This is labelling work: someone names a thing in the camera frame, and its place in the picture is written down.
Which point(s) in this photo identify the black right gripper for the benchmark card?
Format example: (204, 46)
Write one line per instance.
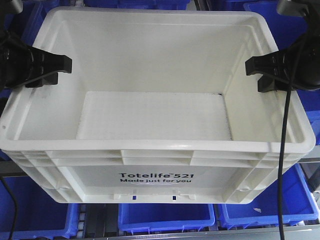
(307, 72)

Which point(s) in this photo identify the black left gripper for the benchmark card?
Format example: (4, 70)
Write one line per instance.
(18, 61)

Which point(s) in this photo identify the white plastic tote bin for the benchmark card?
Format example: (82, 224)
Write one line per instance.
(158, 108)

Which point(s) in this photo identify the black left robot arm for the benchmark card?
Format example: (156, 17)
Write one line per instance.
(13, 7)

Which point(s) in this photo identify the right shelf lower blue bin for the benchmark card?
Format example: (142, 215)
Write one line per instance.
(298, 204)

